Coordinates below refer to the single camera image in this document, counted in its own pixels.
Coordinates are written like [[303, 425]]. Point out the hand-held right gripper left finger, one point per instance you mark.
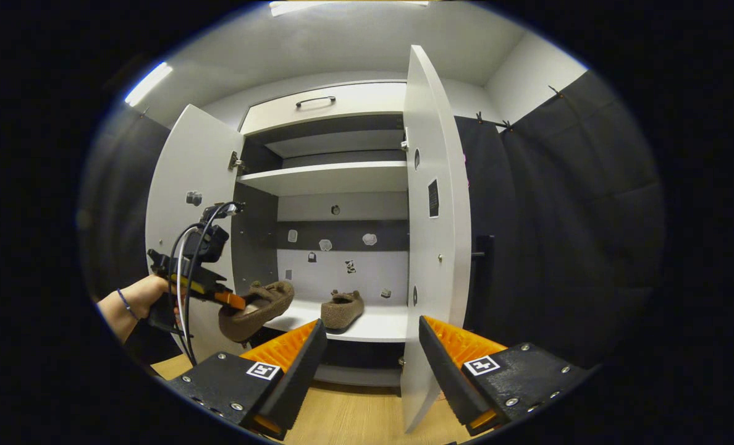
[[293, 377]]

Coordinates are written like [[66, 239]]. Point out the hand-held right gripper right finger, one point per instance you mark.
[[450, 377]]

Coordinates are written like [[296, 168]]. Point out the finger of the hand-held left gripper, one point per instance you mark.
[[228, 299]]

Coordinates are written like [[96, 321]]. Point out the brown felt shoe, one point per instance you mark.
[[256, 315], [342, 312]]

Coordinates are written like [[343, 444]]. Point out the white shoe cabinet door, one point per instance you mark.
[[188, 161], [432, 278]]

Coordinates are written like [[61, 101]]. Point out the white grey shoe cabinet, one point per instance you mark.
[[342, 179]]

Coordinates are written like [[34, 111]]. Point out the white cabinet drawer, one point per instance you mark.
[[354, 102]]

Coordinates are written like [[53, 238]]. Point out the ceiling light panel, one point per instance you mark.
[[348, 5], [149, 83]]

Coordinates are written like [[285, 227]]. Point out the black backdrop cloth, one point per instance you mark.
[[558, 216]]

